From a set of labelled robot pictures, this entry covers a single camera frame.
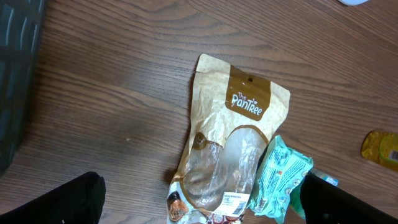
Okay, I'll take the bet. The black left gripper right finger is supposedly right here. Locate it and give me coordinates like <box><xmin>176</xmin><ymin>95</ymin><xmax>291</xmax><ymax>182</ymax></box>
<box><xmin>300</xmin><ymin>174</ymin><xmax>397</xmax><ymax>224</ymax></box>

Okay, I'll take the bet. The dark grey mesh plastic basket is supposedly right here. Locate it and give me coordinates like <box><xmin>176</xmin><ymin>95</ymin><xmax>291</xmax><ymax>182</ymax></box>
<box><xmin>1</xmin><ymin>0</ymin><xmax>48</xmax><ymax>175</ymax></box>

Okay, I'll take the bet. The green white tissue pack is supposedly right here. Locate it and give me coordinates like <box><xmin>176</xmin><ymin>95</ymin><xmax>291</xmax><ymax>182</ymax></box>
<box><xmin>289</xmin><ymin>167</ymin><xmax>339</xmax><ymax>219</ymax></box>

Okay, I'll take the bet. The teal tissue packet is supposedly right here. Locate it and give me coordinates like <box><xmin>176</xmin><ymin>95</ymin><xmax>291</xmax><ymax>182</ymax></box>
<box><xmin>248</xmin><ymin>135</ymin><xmax>313</xmax><ymax>223</ymax></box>

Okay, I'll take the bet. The white barcode scanner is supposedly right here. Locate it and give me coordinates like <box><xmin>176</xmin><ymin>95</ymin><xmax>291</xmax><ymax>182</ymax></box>
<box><xmin>338</xmin><ymin>0</ymin><xmax>369</xmax><ymax>6</ymax></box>

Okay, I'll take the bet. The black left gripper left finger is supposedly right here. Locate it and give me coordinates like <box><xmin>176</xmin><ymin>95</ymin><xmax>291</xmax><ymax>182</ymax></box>
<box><xmin>1</xmin><ymin>172</ymin><xmax>106</xmax><ymax>224</ymax></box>

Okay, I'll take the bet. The brown snack bag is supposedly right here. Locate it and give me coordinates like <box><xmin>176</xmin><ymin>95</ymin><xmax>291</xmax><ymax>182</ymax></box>
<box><xmin>167</xmin><ymin>54</ymin><xmax>290</xmax><ymax>223</ymax></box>

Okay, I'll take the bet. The yellow liquid bottle grey cap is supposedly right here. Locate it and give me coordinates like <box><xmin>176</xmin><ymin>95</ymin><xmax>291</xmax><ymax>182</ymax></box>
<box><xmin>361</xmin><ymin>130</ymin><xmax>397</xmax><ymax>171</ymax></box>

